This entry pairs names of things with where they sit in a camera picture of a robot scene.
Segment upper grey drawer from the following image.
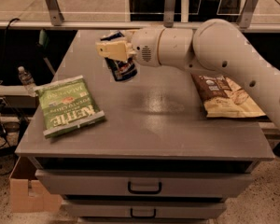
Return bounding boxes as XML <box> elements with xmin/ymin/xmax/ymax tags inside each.
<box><xmin>35</xmin><ymin>170</ymin><xmax>253</xmax><ymax>198</ymax></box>

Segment clear plastic water bottle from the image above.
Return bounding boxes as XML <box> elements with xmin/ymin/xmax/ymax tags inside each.
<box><xmin>18</xmin><ymin>66</ymin><xmax>35</xmax><ymax>97</ymax></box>

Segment right metal bracket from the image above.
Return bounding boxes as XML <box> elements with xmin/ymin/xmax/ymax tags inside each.
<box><xmin>237</xmin><ymin>0</ymin><xmax>259</xmax><ymax>29</ymax></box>

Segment lower grey drawer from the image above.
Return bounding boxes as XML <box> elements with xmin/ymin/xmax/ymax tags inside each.
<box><xmin>63</xmin><ymin>200</ymin><xmax>226</xmax><ymax>219</ymax></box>

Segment brown sea salt chips bag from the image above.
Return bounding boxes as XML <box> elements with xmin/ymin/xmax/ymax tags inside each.
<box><xmin>191</xmin><ymin>74</ymin><xmax>265</xmax><ymax>119</ymax></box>

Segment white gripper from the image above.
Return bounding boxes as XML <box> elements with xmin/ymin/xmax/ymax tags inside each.
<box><xmin>95</xmin><ymin>26</ymin><xmax>164</xmax><ymax>67</ymax></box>

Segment left metal bracket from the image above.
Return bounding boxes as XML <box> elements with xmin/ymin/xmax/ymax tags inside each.
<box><xmin>45</xmin><ymin>0</ymin><xmax>64</xmax><ymax>26</ymax></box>

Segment grey drawer cabinet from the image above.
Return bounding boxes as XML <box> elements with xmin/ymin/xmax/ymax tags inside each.
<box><xmin>17</xmin><ymin>31</ymin><xmax>273</xmax><ymax>224</ymax></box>

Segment black cable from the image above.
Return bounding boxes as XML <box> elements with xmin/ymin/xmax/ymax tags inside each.
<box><xmin>0</xmin><ymin>17</ymin><xmax>21</xmax><ymax>107</ymax></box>

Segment middle metal bracket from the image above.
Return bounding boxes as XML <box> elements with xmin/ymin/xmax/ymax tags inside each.
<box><xmin>163</xmin><ymin>0</ymin><xmax>175</xmax><ymax>28</ymax></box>

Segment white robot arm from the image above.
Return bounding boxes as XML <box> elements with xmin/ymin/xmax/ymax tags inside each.
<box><xmin>95</xmin><ymin>19</ymin><xmax>280</xmax><ymax>131</ymax></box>

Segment blue pepsi can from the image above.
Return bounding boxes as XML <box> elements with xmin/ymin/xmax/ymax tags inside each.
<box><xmin>100</xmin><ymin>31</ymin><xmax>137</xmax><ymax>82</ymax></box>

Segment metal rail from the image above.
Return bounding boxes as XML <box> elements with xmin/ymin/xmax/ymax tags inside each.
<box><xmin>0</xmin><ymin>21</ymin><xmax>280</xmax><ymax>33</ymax></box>

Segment metal bracket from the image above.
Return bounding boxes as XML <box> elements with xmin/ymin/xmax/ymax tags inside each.
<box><xmin>163</xmin><ymin>0</ymin><xmax>175</xmax><ymax>28</ymax></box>
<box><xmin>237</xmin><ymin>0</ymin><xmax>259</xmax><ymax>29</ymax></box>
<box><xmin>45</xmin><ymin>0</ymin><xmax>64</xmax><ymax>26</ymax></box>

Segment green kettle chips bag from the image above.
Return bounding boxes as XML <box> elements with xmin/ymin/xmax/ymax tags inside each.
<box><xmin>34</xmin><ymin>76</ymin><xmax>105</xmax><ymax>138</ymax></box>

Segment grey drawer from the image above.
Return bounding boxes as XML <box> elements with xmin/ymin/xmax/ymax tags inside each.
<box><xmin>35</xmin><ymin>170</ymin><xmax>253</xmax><ymax>198</ymax></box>
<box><xmin>63</xmin><ymin>200</ymin><xmax>226</xmax><ymax>219</ymax></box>

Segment cardboard box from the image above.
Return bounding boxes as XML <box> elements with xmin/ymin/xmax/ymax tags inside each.
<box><xmin>9</xmin><ymin>158</ymin><xmax>62</xmax><ymax>213</ymax></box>

